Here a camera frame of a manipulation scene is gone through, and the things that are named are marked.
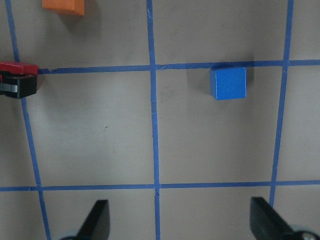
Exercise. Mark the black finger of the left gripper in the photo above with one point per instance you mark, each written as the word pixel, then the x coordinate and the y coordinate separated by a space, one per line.
pixel 17 86

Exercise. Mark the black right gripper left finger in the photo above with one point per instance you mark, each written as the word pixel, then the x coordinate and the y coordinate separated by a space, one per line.
pixel 97 223

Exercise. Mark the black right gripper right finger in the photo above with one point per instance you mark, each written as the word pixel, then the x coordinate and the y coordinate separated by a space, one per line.
pixel 266 224

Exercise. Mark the red wooden block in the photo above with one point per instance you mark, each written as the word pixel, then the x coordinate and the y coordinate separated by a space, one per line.
pixel 16 68

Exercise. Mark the orange wooden block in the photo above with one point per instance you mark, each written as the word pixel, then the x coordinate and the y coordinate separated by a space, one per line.
pixel 65 7

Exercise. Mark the blue wooden block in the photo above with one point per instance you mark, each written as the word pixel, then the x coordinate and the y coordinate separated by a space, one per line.
pixel 228 83

